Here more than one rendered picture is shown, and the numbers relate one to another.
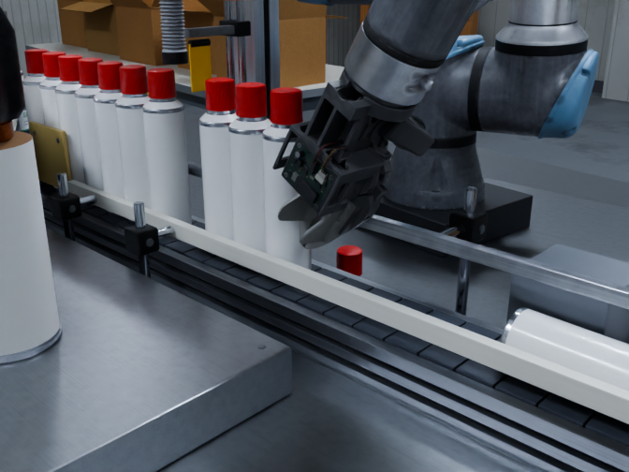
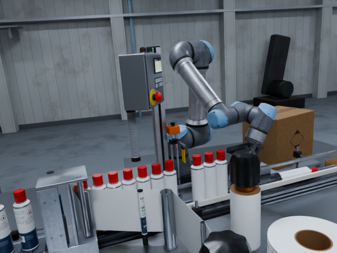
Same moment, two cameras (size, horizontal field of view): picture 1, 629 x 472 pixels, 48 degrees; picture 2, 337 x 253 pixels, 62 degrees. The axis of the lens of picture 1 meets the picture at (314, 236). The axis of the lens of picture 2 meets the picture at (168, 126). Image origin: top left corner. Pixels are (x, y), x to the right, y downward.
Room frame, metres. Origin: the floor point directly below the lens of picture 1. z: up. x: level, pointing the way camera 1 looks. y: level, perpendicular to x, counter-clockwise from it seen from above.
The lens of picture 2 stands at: (0.41, 1.05, 1.46)
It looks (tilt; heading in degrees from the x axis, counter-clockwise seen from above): 14 degrees down; 298
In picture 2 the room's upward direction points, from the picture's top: 4 degrees counter-clockwise
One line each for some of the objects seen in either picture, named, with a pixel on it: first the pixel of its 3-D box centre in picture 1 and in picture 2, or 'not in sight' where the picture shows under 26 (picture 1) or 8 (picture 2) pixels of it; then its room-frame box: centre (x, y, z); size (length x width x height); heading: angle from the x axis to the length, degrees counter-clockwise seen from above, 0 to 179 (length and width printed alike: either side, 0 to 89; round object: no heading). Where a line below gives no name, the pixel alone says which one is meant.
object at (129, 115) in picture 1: (139, 145); (158, 190); (0.91, 0.23, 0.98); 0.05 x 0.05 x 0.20
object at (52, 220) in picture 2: not in sight; (69, 215); (1.06, 0.52, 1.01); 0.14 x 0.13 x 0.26; 47
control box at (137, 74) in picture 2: not in sight; (143, 80); (0.97, 0.17, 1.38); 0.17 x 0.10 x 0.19; 102
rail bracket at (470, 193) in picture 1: (454, 270); not in sight; (0.67, -0.14, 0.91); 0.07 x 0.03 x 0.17; 137
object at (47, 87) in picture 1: (62, 122); (101, 202); (1.06, 0.38, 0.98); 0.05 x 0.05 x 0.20
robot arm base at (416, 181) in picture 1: (434, 162); (177, 161); (1.03, -0.18, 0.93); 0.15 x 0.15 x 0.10
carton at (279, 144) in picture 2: not in sight; (277, 135); (0.59, -0.58, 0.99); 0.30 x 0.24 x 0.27; 58
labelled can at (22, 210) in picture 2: not in sight; (25, 219); (1.22, 0.56, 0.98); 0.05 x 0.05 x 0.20
